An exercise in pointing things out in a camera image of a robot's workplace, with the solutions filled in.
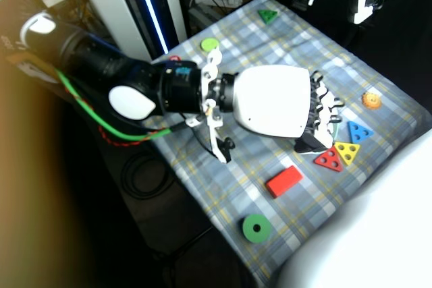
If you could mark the green triangle block with holes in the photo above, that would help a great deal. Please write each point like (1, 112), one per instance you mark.
(267, 15)

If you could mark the red rectangular block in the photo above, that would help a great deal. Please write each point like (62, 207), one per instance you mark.
(283, 181)

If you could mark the yellow triangle block with holes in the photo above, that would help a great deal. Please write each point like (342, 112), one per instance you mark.
(347, 153)

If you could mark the blue plaid cloth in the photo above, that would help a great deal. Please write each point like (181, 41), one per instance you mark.
(256, 166)

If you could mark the yellow flower biscuit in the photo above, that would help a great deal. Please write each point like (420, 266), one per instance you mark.
(371, 100)

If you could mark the red cylinder with white mark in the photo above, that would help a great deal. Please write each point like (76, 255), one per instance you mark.
(174, 58)

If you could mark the green sandwich cookie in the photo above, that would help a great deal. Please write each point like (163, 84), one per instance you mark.
(209, 44)

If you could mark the blue triangle block with holes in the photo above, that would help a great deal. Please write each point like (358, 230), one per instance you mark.
(357, 131)

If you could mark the white pillar with blue light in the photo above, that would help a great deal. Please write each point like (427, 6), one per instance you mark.
(111, 15)

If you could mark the red triangle block with holes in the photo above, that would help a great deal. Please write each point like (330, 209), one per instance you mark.
(329, 160)

